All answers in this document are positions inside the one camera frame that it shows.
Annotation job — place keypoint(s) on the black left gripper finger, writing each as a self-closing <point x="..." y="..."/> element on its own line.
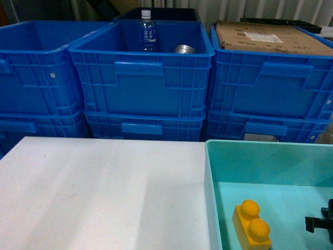
<point x="311" y="223"/>

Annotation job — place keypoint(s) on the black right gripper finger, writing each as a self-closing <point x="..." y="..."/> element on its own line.
<point x="327" y="212"/>

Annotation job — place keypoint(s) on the yellow toy block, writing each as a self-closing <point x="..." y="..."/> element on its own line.
<point x="252" y="232"/>

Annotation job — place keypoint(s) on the brown cardboard box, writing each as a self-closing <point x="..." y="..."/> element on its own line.
<point x="252" y="37"/>

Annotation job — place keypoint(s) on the teal plastic bin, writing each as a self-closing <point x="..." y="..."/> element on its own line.
<point x="289" y="181"/>

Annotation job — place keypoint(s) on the lower right blue crate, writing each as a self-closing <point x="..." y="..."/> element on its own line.
<point x="233" y="126"/>

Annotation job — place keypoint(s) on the upper right blue crate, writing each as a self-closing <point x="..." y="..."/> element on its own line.
<point x="270" y="84"/>

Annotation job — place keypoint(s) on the lower middle blue crate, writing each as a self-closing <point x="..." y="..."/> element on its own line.
<point x="138" y="127"/>

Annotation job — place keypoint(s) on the black tray in background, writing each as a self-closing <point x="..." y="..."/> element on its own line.
<point x="285" y="22"/>

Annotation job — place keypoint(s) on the silver metal can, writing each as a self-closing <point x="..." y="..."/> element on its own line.
<point x="185" y="49"/>

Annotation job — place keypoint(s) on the upper middle blue crate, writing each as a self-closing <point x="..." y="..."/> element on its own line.
<point x="118" y="77"/>

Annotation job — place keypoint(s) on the dark blue rear crate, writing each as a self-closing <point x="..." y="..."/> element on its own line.
<point x="162" y="14"/>

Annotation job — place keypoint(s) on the clear water bottle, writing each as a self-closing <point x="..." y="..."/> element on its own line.
<point x="147" y="32"/>

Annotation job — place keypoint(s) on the upper left blue crate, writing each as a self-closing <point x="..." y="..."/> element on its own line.
<point x="38" y="76"/>

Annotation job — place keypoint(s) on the lower left blue crate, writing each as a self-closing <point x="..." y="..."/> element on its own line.
<point x="15" y="127"/>

